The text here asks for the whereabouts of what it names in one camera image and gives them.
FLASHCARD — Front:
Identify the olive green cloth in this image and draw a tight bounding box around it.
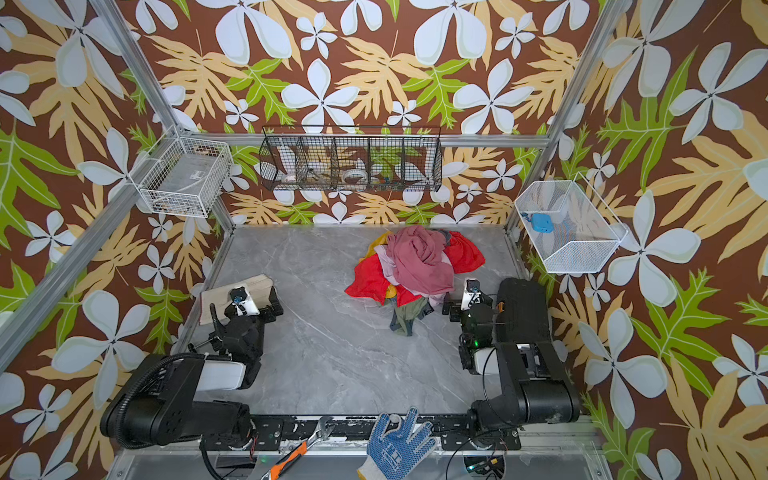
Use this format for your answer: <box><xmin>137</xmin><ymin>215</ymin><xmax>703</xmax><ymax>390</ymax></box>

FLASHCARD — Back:
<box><xmin>389</xmin><ymin>297</ymin><xmax>434</xmax><ymax>337</ymax></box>

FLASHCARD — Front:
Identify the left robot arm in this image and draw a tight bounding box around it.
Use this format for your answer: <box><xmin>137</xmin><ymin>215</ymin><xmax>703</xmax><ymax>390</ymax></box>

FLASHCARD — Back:
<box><xmin>99</xmin><ymin>287</ymin><xmax>284</xmax><ymax>449</ymax></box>

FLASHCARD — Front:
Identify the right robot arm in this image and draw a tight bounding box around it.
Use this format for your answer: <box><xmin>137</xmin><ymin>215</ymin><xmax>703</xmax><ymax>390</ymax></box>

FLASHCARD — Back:
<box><xmin>442</xmin><ymin>294</ymin><xmax>581</xmax><ymax>433</ymax></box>

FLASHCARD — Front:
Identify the light pink cloth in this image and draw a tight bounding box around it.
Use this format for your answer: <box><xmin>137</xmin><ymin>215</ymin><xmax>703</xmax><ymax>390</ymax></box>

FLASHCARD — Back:
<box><xmin>375</xmin><ymin>246</ymin><xmax>454</xmax><ymax>307</ymax></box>

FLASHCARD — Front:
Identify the dusty pink ribbed cloth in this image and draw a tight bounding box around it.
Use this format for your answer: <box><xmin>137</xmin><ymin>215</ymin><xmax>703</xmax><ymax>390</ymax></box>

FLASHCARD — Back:
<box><xmin>386</xmin><ymin>225</ymin><xmax>454</xmax><ymax>296</ymax></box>

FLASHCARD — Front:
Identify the yellow cloth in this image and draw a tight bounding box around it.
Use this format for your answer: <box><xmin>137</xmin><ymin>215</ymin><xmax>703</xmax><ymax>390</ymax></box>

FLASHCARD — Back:
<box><xmin>361</xmin><ymin>233</ymin><xmax>397</xmax><ymax>300</ymax></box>

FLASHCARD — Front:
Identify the red cloth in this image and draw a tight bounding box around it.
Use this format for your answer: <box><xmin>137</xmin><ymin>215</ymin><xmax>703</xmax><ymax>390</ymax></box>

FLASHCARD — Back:
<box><xmin>345</xmin><ymin>230</ymin><xmax>485</xmax><ymax>305</ymax></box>

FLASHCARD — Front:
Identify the blue object in basket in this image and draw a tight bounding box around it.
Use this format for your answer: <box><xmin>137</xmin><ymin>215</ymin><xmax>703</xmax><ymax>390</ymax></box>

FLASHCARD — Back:
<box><xmin>521</xmin><ymin>212</ymin><xmax>554</xmax><ymax>234</ymax></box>

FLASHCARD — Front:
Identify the blue dotted work glove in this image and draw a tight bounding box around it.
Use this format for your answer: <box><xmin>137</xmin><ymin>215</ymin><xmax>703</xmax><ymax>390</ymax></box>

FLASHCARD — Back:
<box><xmin>357</xmin><ymin>407</ymin><xmax>438</xmax><ymax>480</ymax></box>

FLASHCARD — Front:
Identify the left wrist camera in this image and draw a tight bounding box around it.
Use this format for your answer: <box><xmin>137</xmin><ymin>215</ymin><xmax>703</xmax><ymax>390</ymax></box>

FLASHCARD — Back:
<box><xmin>225</xmin><ymin>286</ymin><xmax>260</xmax><ymax>317</ymax></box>

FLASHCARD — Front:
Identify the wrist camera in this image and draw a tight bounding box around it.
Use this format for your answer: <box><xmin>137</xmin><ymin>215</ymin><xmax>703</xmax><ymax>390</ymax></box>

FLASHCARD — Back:
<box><xmin>225</xmin><ymin>286</ymin><xmax>260</xmax><ymax>317</ymax></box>
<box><xmin>461</xmin><ymin>278</ymin><xmax>485</xmax><ymax>311</ymax></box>

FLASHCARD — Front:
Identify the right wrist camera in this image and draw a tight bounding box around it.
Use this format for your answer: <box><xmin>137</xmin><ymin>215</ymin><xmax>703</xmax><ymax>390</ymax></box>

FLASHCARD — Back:
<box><xmin>461</xmin><ymin>278</ymin><xmax>485</xmax><ymax>311</ymax></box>

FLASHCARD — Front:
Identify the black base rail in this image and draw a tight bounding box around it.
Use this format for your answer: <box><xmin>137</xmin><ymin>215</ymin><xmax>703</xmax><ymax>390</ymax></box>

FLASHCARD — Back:
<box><xmin>206</xmin><ymin>414</ymin><xmax>521</xmax><ymax>453</ymax></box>

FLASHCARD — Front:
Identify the orange handled wrench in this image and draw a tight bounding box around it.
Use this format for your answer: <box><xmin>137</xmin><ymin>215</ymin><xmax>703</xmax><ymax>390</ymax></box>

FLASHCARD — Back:
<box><xmin>261</xmin><ymin>416</ymin><xmax>334</xmax><ymax>480</ymax></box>

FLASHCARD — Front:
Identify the white wire basket right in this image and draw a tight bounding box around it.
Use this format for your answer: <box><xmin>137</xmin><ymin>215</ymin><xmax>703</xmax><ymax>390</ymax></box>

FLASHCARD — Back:
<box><xmin>515</xmin><ymin>174</ymin><xmax>629</xmax><ymax>276</ymax></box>

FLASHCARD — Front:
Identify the white wire basket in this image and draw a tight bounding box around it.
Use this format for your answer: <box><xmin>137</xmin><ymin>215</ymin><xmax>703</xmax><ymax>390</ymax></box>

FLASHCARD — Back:
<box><xmin>135</xmin><ymin>134</ymin><xmax>233</xmax><ymax>218</ymax></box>
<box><xmin>515</xmin><ymin>174</ymin><xmax>629</xmax><ymax>276</ymax></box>

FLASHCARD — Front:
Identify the white wire basket left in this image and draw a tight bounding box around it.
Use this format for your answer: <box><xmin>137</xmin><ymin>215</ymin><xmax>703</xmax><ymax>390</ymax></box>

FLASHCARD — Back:
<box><xmin>135</xmin><ymin>134</ymin><xmax>233</xmax><ymax>218</ymax></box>

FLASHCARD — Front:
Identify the black wire basket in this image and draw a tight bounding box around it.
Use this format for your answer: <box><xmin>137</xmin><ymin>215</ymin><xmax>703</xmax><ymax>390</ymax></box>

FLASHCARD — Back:
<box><xmin>256</xmin><ymin>125</ymin><xmax>444</xmax><ymax>192</ymax></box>

